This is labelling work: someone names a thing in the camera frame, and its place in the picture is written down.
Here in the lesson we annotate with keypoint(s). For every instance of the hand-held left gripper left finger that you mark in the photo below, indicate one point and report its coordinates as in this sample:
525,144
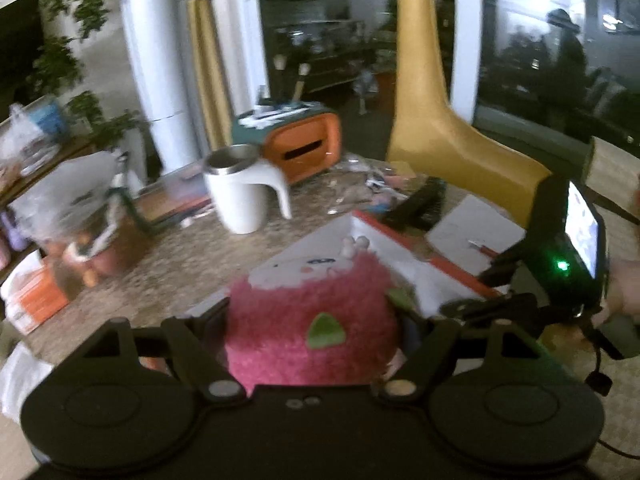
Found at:
212,330

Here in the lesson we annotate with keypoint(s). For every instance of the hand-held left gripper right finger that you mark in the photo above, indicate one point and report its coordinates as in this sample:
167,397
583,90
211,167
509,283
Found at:
425,345

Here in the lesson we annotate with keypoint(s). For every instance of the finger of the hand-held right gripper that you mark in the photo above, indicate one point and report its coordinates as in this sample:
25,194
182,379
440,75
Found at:
495,307
505,267

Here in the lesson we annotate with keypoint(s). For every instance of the pink plush bird toy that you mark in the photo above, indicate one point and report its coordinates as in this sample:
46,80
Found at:
300,330

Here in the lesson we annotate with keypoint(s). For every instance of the red shoe box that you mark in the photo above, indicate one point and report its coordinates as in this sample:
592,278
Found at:
390,240

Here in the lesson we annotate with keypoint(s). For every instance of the person's right hand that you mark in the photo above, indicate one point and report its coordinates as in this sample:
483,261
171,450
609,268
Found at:
625,285

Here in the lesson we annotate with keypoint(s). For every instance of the red pen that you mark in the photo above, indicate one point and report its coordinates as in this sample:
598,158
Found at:
482,248

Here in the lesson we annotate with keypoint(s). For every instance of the white notebook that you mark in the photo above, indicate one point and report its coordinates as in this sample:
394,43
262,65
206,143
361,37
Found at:
470,230

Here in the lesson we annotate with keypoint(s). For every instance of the long black remote control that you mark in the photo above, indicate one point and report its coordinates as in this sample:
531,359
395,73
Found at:
417,202

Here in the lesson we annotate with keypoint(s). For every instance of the white mug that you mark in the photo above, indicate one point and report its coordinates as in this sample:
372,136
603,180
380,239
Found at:
240,200

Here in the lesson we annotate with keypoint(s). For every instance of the stack of books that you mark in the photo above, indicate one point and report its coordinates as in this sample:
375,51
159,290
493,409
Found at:
170,195

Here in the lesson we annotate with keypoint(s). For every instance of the yellow giraffe statue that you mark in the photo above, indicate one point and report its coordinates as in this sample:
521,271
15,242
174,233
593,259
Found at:
435,135

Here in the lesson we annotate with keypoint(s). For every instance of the orange tissue pack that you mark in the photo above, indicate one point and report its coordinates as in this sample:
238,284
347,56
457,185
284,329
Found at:
40,300

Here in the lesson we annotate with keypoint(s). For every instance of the white plastic bag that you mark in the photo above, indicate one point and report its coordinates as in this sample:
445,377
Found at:
22,380

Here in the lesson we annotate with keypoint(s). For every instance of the plastic bag of fruit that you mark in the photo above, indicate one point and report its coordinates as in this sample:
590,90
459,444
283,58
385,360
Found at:
65,200

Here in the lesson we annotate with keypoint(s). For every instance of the orange and green tissue holder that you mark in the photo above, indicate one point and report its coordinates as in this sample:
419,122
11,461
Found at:
305,145

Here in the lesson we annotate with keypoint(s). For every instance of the purple kettlebell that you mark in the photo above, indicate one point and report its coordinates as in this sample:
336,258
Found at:
10,232

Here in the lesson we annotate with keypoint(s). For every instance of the wooden television cabinet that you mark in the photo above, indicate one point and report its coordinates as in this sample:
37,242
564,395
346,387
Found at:
80,145

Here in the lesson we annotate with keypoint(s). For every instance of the blue packet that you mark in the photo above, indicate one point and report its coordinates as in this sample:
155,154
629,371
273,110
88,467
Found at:
50,117

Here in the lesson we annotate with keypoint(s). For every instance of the yellow curtain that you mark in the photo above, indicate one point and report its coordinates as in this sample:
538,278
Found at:
205,60

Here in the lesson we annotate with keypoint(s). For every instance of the balcony shelf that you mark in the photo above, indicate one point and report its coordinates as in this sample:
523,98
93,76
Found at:
325,60

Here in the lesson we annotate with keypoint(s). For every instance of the white standing air conditioner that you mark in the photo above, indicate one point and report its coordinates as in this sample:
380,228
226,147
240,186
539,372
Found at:
150,60

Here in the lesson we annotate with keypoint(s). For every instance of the tall potted plant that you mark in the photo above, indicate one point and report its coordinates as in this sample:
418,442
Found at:
70,65

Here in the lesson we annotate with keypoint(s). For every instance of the black television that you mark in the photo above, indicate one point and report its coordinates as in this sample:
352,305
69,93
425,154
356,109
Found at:
17,45

